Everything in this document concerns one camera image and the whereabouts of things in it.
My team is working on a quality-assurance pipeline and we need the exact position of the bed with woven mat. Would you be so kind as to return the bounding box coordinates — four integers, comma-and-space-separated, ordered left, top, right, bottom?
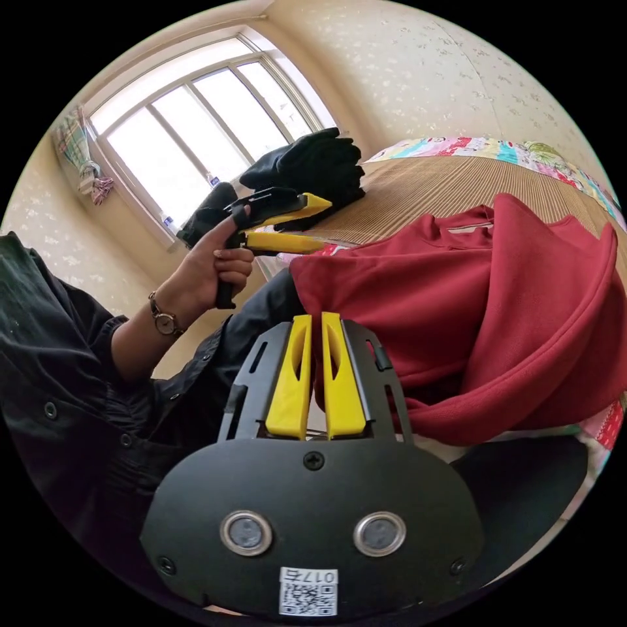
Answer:
254, 137, 627, 483

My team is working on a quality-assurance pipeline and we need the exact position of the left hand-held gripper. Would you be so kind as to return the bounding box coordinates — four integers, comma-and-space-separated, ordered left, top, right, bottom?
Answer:
215, 187, 334, 310

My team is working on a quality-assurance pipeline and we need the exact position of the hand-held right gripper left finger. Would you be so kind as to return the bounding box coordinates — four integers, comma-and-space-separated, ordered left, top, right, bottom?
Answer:
266, 315, 314, 441

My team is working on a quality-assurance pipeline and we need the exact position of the person's body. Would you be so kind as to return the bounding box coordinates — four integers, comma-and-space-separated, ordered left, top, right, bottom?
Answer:
0, 230, 590, 619

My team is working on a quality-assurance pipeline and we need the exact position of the window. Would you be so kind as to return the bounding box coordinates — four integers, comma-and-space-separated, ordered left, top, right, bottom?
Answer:
87, 31, 340, 242

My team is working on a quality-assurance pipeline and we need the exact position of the plaid curtain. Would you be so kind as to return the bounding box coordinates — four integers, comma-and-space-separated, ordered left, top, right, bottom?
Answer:
52, 104, 115, 208

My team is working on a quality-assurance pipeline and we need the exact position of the person's left hand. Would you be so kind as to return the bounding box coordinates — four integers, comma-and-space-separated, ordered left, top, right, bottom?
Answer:
163, 207, 255, 320

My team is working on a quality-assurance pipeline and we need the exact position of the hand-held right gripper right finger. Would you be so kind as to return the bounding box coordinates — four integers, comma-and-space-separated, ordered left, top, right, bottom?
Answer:
321, 312, 367, 441

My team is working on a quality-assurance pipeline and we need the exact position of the red long sleeve shirt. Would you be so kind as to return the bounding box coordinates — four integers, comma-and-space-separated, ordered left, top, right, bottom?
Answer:
289, 192, 620, 447

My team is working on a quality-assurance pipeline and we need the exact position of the person's left forearm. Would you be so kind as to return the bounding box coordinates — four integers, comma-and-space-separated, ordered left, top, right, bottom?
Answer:
111, 291, 190, 384

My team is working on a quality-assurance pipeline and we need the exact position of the pile of black clothes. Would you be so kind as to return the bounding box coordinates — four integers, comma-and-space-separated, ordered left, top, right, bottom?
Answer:
176, 127, 367, 251

